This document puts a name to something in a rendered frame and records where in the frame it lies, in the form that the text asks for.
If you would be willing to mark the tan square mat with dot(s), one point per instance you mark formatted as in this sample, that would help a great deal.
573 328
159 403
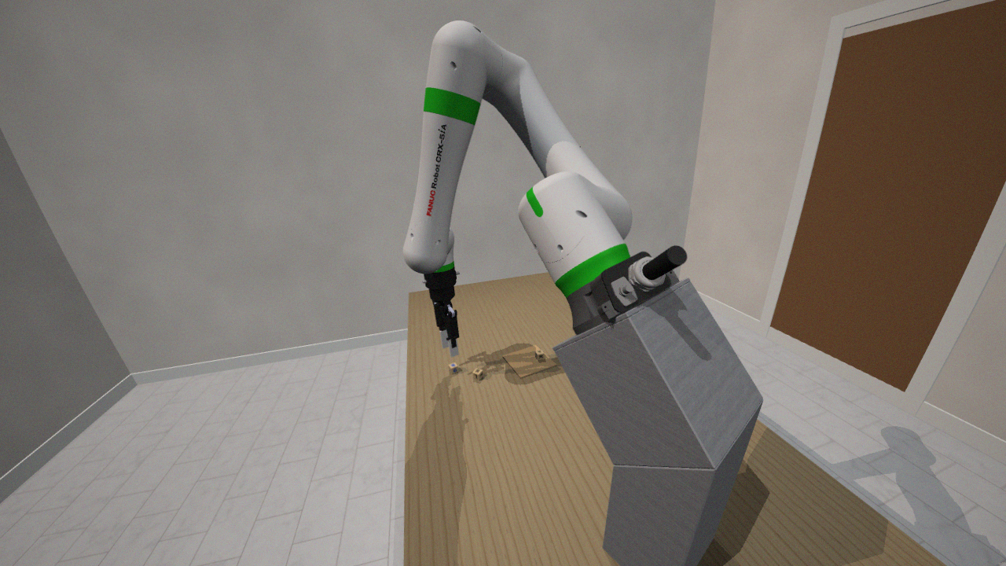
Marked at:
524 362

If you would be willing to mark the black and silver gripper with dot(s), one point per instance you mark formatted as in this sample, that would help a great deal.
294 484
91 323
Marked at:
448 315

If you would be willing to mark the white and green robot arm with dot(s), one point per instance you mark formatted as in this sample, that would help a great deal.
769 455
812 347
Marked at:
565 215

